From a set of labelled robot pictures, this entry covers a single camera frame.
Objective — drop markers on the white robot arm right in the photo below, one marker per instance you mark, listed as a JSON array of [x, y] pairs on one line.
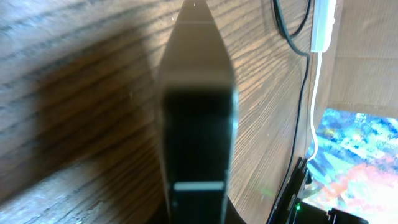
[[304, 213]]

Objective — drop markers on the white power strip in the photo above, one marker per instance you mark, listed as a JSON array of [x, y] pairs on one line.
[[322, 26]]

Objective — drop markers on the cardboard board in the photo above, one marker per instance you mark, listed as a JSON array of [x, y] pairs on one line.
[[359, 69]]

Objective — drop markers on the Galaxy smartphone with reflective screen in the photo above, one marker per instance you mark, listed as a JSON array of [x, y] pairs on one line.
[[197, 116]]

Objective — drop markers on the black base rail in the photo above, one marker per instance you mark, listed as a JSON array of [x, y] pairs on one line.
[[285, 206]]

